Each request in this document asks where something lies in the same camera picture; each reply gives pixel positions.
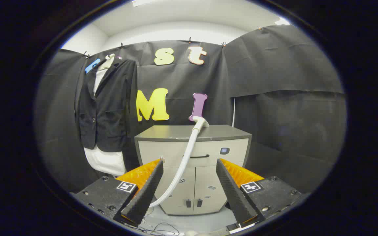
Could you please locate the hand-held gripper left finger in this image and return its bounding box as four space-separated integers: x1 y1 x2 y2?
71 159 164 227

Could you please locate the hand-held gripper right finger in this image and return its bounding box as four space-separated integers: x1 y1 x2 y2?
216 158 310 226

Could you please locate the white shirt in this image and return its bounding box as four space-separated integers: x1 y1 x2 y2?
84 68 126 176

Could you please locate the white garment steamer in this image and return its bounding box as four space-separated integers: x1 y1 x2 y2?
148 116 210 208

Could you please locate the black suit jacket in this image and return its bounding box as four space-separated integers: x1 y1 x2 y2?
75 58 138 153

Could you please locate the grey cabinet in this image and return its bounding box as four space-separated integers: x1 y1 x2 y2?
134 125 252 216

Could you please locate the black backdrop cloth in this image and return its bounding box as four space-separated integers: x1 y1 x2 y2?
34 25 347 194

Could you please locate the black floor cable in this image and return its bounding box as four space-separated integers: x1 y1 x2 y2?
140 216 180 236

